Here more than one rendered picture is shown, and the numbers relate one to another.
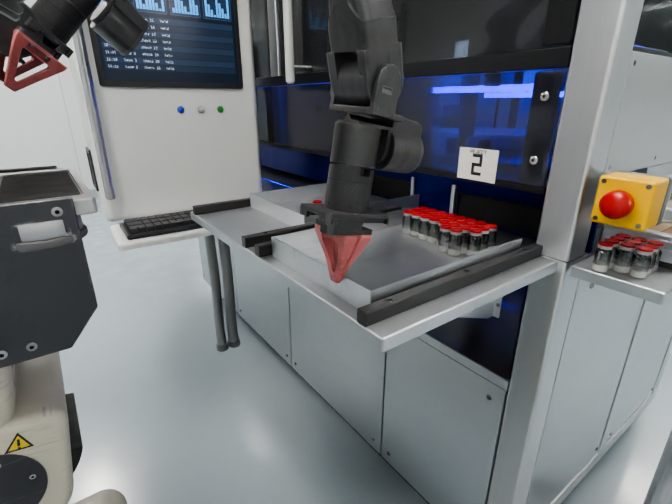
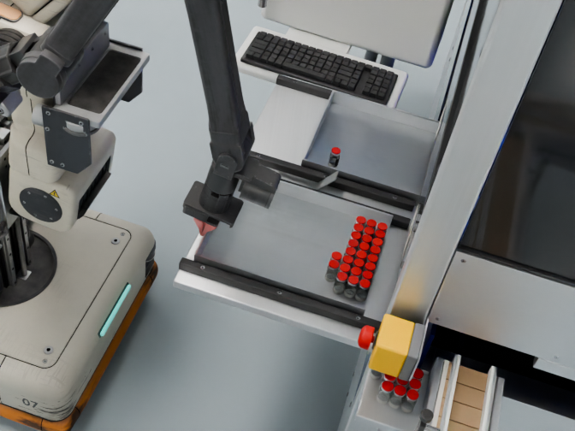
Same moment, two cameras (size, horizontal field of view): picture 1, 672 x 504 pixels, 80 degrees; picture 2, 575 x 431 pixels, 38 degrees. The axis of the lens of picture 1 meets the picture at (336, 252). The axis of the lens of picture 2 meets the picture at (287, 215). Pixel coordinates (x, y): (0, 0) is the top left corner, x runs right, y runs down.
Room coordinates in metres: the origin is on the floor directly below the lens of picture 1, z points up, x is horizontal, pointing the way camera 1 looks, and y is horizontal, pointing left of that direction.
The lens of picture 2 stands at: (-0.16, -0.87, 2.15)
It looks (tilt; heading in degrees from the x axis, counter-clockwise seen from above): 47 degrees down; 45
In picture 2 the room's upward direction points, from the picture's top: 11 degrees clockwise
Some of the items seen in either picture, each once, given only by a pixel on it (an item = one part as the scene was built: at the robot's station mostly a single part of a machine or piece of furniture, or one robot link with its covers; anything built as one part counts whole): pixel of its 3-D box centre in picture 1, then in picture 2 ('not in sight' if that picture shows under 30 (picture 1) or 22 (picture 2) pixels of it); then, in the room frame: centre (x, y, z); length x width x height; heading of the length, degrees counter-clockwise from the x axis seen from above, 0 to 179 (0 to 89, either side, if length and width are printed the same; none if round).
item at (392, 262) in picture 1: (395, 247); (296, 239); (0.65, -0.10, 0.90); 0.34 x 0.26 x 0.04; 126
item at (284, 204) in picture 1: (334, 200); (388, 150); (0.99, 0.00, 0.90); 0.34 x 0.26 x 0.04; 126
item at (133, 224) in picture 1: (198, 217); (320, 66); (1.12, 0.40, 0.82); 0.40 x 0.14 x 0.02; 124
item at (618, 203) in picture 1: (617, 204); (370, 338); (0.56, -0.40, 0.99); 0.04 x 0.04 x 0.04; 36
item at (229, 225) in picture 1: (354, 232); (338, 199); (0.81, -0.04, 0.87); 0.70 x 0.48 x 0.02; 36
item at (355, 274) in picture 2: (446, 229); (360, 257); (0.72, -0.21, 0.90); 0.18 x 0.02 x 0.05; 36
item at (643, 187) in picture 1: (630, 199); (395, 346); (0.58, -0.44, 0.99); 0.08 x 0.07 x 0.07; 126
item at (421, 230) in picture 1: (438, 231); (350, 254); (0.71, -0.19, 0.90); 0.18 x 0.02 x 0.05; 36
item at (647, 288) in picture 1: (631, 273); (400, 399); (0.60, -0.48, 0.87); 0.14 x 0.13 x 0.02; 126
